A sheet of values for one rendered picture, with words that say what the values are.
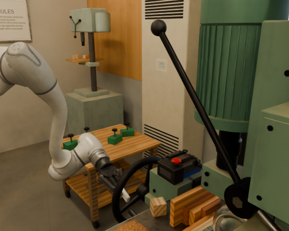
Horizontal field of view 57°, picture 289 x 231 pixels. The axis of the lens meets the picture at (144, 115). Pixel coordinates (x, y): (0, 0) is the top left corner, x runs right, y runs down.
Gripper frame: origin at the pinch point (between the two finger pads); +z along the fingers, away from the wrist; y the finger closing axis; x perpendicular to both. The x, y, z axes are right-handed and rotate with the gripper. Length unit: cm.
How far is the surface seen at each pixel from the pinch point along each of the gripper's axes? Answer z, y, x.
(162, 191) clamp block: 22.6, -5.7, -30.9
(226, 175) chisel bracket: 37, -4, -53
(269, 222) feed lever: 52, -16, -62
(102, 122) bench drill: -136, 72, 79
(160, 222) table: 31.9, -14.4, -33.2
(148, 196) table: 18.9, -7.1, -25.1
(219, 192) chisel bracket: 38, -5, -48
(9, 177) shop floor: -142, -22, 128
